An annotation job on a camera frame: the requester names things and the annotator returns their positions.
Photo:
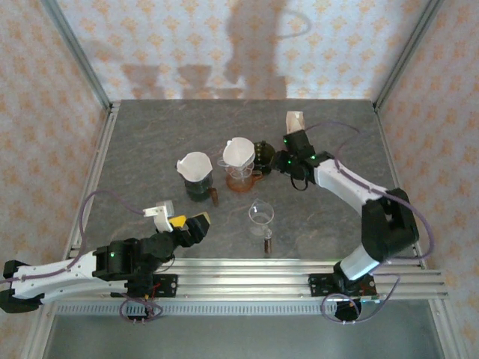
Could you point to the dark grey coffee dripper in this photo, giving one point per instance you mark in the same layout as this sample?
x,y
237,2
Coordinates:
x,y
204,183

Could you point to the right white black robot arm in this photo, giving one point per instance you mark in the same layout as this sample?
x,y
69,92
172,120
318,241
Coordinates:
x,y
344,179

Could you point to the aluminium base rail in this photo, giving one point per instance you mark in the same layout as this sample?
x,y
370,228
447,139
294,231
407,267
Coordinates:
x,y
243,280

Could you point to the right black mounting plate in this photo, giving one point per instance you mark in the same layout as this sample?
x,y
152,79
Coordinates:
x,y
322,286

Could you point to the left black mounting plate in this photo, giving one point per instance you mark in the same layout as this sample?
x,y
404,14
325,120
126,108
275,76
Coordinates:
x,y
168,286

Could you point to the clear glass cup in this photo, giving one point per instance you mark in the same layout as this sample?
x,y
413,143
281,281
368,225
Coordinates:
x,y
239,172

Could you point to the white paper coffee filter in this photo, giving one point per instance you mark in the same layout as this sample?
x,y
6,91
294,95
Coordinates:
x,y
194,166
239,151

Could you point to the black mounting plate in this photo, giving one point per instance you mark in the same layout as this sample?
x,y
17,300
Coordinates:
x,y
322,286
168,286

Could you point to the beige coffee filter pack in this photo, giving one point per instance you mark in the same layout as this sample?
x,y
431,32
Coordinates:
x,y
295,121

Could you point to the aluminium side rail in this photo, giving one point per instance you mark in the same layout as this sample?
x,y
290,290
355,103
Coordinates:
x,y
386,138
105,138

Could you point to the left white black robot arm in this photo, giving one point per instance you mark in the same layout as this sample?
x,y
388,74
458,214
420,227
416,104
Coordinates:
x,y
56,273

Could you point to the aluminium frame post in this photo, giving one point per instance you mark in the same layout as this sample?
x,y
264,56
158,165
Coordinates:
x,y
76,52
408,52

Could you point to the dark green coffee dripper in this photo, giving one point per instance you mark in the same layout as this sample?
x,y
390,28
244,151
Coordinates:
x,y
263,157

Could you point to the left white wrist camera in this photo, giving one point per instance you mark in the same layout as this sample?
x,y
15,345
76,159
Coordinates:
x,y
162,220

